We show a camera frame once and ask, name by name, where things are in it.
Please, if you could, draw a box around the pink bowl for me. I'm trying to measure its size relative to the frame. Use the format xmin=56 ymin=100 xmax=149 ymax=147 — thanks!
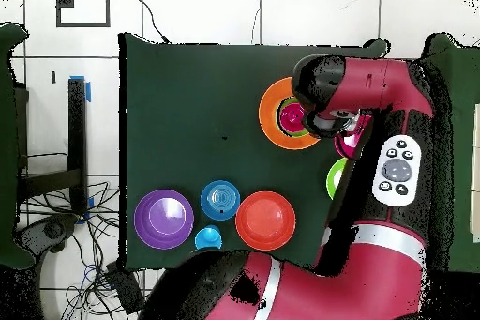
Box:
xmin=333 ymin=131 xmax=364 ymax=160

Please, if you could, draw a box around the pink cup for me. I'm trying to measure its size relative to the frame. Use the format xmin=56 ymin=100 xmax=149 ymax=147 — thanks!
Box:
xmin=279 ymin=103 xmax=307 ymax=133

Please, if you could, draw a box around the small green bowl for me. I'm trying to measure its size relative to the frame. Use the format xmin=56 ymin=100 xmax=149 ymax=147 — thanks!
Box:
xmin=277 ymin=96 xmax=312 ymax=139

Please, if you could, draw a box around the large orange bowl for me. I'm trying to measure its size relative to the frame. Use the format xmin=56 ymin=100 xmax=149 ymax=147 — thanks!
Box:
xmin=258 ymin=76 xmax=322 ymax=151

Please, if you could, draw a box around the large green bowl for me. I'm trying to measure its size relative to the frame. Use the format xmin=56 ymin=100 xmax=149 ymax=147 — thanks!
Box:
xmin=325 ymin=157 xmax=350 ymax=201

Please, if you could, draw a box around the green clothed side table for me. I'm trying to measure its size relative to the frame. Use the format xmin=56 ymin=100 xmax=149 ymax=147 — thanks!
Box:
xmin=0 ymin=22 xmax=37 ymax=270
xmin=419 ymin=32 xmax=480 ymax=274

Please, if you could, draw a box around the red bowl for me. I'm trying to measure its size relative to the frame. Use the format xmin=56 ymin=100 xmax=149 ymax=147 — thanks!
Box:
xmin=234 ymin=190 xmax=297 ymax=252

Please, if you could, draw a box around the blue bowl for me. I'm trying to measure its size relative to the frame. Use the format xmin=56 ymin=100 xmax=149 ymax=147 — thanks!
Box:
xmin=199 ymin=179 xmax=242 ymax=221

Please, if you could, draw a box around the dark green tablecloth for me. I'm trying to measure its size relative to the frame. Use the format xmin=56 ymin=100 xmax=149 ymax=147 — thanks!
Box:
xmin=118 ymin=32 xmax=389 ymax=275

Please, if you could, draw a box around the blue cup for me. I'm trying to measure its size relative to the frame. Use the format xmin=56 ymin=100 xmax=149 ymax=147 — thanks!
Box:
xmin=193 ymin=224 xmax=223 ymax=251

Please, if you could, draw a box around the purple bowl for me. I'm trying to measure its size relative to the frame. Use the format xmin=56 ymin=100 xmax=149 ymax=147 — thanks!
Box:
xmin=133 ymin=189 xmax=196 ymax=251

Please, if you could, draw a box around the blue tape strip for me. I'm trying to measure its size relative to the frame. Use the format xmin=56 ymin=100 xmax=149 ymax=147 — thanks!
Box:
xmin=68 ymin=74 xmax=92 ymax=103

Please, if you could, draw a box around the black metal stand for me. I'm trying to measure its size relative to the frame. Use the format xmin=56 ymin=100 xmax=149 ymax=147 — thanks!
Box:
xmin=16 ymin=77 xmax=88 ymax=216

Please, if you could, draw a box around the grey chair base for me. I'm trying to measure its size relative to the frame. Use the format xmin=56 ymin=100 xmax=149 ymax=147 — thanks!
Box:
xmin=14 ymin=213 xmax=80 ymax=255

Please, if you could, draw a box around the black camera cable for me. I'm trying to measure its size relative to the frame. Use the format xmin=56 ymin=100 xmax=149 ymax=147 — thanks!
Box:
xmin=133 ymin=0 xmax=171 ymax=45

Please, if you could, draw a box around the black cable tangle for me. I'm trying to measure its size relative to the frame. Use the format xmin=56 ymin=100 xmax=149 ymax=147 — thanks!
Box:
xmin=22 ymin=180 xmax=166 ymax=320

